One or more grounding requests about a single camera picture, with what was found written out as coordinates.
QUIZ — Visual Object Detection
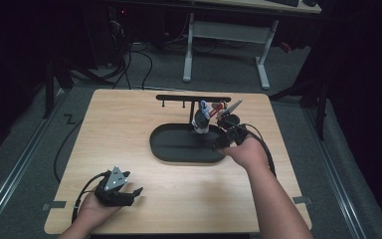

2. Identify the person's right hand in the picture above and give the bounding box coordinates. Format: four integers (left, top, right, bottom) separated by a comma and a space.
218, 134, 272, 174

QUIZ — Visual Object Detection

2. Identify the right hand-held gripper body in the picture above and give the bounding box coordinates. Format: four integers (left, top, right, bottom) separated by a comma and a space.
211, 98, 251, 151

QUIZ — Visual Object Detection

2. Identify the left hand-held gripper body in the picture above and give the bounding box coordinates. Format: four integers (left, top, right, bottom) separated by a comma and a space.
94, 165, 131, 207

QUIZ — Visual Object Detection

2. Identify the person's left hand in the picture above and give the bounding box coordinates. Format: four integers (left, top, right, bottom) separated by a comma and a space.
77, 191, 124, 231

